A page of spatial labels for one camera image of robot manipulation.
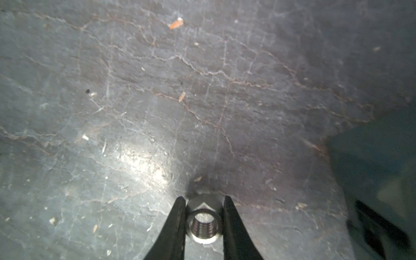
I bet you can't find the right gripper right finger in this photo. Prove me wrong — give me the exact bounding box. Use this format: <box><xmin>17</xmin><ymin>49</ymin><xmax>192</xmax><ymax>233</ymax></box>
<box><xmin>223</xmin><ymin>196</ymin><xmax>263</xmax><ymax>260</ymax></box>

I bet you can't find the grey compartment organizer box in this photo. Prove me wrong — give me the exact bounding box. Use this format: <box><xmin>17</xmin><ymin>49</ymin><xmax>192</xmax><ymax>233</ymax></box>
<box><xmin>326</xmin><ymin>104</ymin><xmax>416</xmax><ymax>260</ymax></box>

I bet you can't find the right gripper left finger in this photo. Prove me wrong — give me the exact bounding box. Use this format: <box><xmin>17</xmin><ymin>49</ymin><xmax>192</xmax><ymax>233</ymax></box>
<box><xmin>144</xmin><ymin>197</ymin><xmax>186</xmax><ymax>260</ymax></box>

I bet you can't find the silver hex nut gripped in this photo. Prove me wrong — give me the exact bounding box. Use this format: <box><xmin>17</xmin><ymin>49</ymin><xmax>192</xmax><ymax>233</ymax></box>
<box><xmin>186</xmin><ymin>194</ymin><xmax>223</xmax><ymax>245</ymax></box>

